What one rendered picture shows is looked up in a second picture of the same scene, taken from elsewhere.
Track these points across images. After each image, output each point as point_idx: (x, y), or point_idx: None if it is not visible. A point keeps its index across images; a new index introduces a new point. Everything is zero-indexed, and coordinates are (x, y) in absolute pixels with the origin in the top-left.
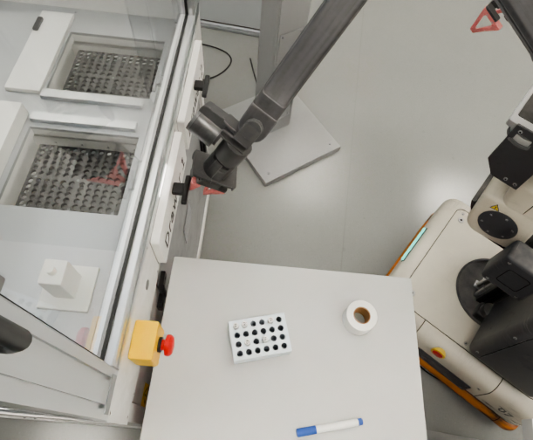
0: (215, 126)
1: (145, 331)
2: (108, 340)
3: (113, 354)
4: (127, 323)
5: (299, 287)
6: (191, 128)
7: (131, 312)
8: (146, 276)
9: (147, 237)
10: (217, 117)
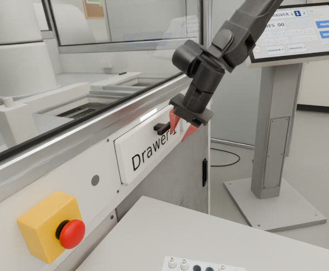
0: (194, 52)
1: (55, 200)
2: None
3: None
4: (35, 168)
5: (274, 255)
6: (175, 57)
7: (49, 164)
8: (97, 169)
9: (110, 128)
10: (197, 45)
